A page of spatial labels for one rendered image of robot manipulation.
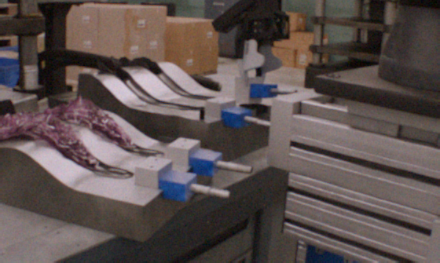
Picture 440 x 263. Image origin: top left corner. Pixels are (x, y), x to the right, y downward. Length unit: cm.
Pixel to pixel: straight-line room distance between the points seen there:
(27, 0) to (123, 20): 341
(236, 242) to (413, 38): 67
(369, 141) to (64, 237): 41
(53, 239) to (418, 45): 51
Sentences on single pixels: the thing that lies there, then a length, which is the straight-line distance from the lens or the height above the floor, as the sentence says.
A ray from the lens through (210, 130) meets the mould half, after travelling 93.
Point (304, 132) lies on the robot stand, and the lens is 63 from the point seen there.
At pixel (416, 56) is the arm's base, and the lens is 56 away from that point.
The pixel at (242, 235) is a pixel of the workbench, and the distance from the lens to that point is 111.
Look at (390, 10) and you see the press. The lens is 489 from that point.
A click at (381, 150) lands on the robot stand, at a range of 59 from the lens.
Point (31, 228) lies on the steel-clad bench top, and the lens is 73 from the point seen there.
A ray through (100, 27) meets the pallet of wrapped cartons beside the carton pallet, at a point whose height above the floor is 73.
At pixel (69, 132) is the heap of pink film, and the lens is 80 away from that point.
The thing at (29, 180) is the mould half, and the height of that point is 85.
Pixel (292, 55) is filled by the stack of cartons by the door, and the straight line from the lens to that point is 784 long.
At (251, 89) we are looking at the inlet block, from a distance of 104.
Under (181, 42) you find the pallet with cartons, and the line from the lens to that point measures 564.
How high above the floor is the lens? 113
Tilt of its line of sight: 14 degrees down
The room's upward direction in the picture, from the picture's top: 3 degrees clockwise
